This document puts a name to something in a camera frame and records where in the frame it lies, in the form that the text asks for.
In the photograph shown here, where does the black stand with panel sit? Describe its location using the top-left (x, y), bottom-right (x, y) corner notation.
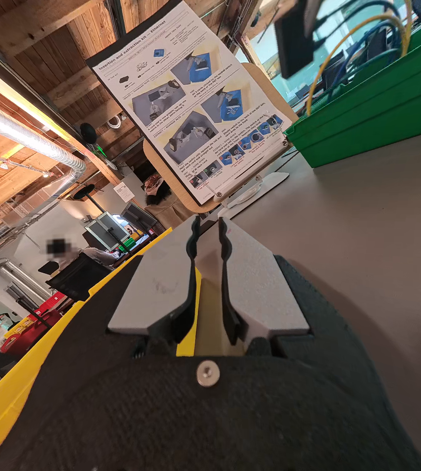
top-left (119, 201), bottom-right (158, 231)

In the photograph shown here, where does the blue ethernet cable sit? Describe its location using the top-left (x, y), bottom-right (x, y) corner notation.
top-left (315, 0), bottom-right (407, 86)

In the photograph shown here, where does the small white card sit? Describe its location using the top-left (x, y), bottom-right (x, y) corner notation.
top-left (113, 181), bottom-right (136, 202)

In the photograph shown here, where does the printed instruction sheet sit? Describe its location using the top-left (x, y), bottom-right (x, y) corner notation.
top-left (85, 0), bottom-right (294, 207)

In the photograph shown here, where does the wooden display board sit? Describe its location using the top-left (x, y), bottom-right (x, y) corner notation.
top-left (143, 62), bottom-right (300, 215)

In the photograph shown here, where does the white stand base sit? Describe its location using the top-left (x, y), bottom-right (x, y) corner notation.
top-left (217, 172), bottom-right (291, 220)

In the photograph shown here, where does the silver air duct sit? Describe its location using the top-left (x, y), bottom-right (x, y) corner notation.
top-left (0, 94), bottom-right (88, 207)

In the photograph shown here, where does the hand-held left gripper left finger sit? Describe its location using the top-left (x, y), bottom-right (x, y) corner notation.
top-left (107, 215), bottom-right (201, 343)

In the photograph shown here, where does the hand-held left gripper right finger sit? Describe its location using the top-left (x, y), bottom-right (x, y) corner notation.
top-left (218, 217), bottom-right (310, 345)

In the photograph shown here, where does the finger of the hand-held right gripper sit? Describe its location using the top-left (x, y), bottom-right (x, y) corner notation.
top-left (303, 0), bottom-right (324, 36)

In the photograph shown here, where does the black round fixture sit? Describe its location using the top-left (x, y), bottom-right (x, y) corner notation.
top-left (79, 123), bottom-right (98, 144)

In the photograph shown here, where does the yellow plastic bin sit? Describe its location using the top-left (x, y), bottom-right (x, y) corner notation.
top-left (0, 227), bottom-right (202, 471)

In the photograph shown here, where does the green plastic bin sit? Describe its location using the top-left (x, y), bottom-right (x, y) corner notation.
top-left (283, 13), bottom-right (421, 169)

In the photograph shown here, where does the grey panel on stand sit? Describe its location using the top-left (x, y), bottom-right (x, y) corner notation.
top-left (82, 211), bottom-right (132, 251)

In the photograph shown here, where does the black network switch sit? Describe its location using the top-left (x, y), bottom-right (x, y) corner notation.
top-left (274, 3), bottom-right (316, 79)

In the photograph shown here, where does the yellow ethernet cable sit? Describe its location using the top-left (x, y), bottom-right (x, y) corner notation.
top-left (305, 0), bottom-right (414, 117)

